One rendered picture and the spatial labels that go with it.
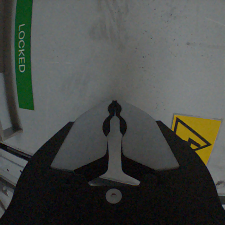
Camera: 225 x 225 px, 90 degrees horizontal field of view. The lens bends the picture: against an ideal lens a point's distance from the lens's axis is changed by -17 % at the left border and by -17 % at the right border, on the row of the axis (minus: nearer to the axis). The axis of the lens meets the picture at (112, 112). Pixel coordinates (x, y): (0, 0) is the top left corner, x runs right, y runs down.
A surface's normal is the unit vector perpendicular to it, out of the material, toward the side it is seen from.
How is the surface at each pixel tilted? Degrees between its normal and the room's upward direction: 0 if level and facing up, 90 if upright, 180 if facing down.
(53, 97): 90
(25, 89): 90
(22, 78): 90
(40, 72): 90
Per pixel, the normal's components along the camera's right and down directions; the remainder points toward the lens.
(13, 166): -0.27, 0.27
